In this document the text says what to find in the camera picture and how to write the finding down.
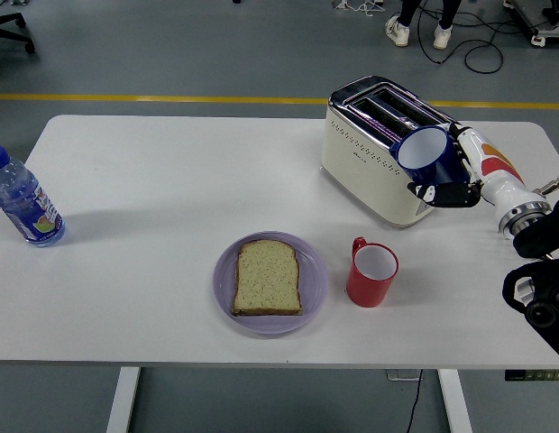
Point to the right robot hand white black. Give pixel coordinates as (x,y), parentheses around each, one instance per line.
(491,171)

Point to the blue cup white inside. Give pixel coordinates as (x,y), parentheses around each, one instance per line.
(424,151)

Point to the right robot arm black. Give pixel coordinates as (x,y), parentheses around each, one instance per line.
(541,234)

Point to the red cup white inside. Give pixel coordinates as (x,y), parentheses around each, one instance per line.
(367,291)

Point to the slice of bread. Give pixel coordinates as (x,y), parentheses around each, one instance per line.
(267,279)

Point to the cream and chrome toaster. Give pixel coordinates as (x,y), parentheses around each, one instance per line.
(360,176)

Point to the person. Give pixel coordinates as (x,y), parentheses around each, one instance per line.
(399,31)

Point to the black table control panel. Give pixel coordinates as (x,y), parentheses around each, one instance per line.
(532,375)

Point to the purple round plate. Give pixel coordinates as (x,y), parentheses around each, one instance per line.
(313,282)

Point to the grey box under table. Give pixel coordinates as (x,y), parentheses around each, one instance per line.
(399,375)

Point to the white table leg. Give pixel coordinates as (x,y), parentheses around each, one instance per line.
(455,401)
(123,401)

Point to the plastic bottle blue cap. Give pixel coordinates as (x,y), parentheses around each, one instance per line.
(29,207)

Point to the black office chair base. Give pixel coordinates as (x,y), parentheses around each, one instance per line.
(9,24)

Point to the wheeled equipment frame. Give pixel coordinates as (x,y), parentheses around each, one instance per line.
(547,22)

